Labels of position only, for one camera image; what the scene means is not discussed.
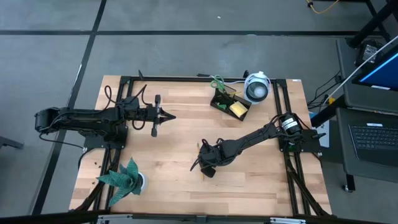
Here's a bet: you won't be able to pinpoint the monitor with blue screen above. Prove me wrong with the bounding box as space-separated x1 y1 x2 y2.
351 43 398 93

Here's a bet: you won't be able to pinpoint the green potted plant white pot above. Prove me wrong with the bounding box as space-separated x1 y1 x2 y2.
95 157 146 207

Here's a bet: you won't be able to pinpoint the yellow sticky note pad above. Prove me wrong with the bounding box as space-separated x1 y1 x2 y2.
229 101 249 118

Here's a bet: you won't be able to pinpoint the yellow cable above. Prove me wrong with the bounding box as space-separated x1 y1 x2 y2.
305 0 340 15

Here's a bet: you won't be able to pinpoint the white paper sheet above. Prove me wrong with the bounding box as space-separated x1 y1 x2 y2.
320 119 330 148

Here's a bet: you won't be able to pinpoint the black keyboard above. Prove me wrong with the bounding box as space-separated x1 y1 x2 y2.
348 123 398 169

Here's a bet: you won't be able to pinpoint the black crossbar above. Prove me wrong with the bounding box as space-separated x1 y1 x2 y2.
0 210 398 224

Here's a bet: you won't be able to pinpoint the black aluminium table frame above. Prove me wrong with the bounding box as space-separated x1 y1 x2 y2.
70 74 332 218

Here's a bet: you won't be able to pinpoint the white lamp cable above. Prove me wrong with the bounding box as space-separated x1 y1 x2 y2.
210 75 246 85

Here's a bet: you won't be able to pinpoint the black power adapter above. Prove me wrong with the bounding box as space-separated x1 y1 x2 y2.
354 39 386 68

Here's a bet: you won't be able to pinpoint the black desk organizer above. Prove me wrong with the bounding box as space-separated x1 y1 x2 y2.
210 84 252 122

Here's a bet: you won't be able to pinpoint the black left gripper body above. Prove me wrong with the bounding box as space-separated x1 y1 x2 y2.
124 95 162 138

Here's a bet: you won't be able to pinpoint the black stand leg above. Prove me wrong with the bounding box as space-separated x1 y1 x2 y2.
346 0 398 49

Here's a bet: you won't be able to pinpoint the gray chair leg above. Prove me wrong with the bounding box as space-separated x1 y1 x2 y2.
0 136 25 150

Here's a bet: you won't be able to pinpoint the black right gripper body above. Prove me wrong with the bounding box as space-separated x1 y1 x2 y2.
198 139 224 179

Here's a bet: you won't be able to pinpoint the laptop computer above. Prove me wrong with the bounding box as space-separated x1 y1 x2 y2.
335 36 398 193

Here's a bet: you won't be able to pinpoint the green-handled scissors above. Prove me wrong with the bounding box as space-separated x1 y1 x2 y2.
210 74 229 94

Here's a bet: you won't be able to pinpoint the white round desk lamp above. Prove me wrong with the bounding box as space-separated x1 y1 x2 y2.
243 70 272 105

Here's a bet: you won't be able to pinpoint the white diagonal cable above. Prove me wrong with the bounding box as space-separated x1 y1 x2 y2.
328 35 398 100

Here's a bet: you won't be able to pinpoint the silver aluminium bracket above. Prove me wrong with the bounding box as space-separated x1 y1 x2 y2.
269 217 307 224
96 213 134 224

